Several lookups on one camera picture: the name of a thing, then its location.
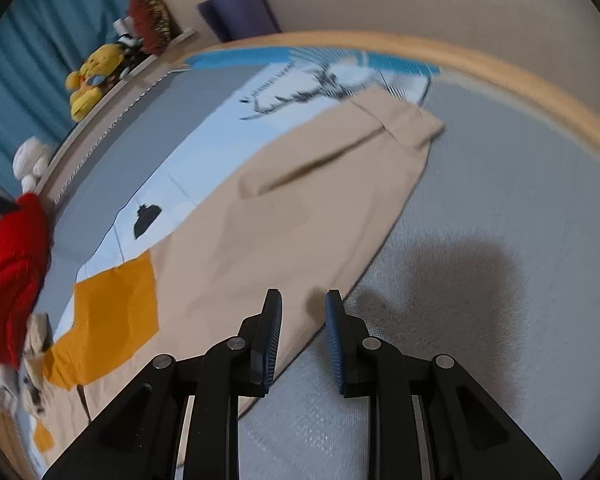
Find white plush toy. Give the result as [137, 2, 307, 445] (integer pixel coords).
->
[12, 137, 57, 194]

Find yellow plush toy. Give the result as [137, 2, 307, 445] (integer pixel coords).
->
[66, 42, 132, 122]

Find grey bed mattress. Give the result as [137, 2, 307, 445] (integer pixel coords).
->
[30, 67, 600, 480]

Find cream patterned cloth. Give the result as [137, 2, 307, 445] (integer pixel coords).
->
[17, 312, 57, 416]

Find red knit cloth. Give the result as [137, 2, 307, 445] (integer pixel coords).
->
[0, 192, 52, 370]

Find teal curtain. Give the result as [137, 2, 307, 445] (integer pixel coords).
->
[0, 0, 137, 181]

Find white headboard ledge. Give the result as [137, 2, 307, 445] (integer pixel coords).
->
[30, 27, 199, 206]

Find purple rolled mat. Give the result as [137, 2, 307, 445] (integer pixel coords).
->
[197, 0, 282, 44]

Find black and white small toy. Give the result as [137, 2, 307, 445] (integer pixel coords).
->
[113, 16, 143, 50]

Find light blue printed blanket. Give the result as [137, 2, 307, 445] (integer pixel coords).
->
[55, 46, 442, 333]

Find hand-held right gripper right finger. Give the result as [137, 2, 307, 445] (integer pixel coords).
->
[324, 289, 564, 480]

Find wooden bed frame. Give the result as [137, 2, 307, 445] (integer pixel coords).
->
[180, 30, 600, 166]

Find orange and cream cloth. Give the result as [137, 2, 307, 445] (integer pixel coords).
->
[45, 85, 446, 466]

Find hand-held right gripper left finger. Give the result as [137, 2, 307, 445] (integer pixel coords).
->
[42, 288, 284, 480]

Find orange garment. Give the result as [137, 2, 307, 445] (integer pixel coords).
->
[32, 252, 161, 453]

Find dark red round cushion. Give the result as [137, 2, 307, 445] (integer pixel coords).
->
[127, 0, 174, 57]

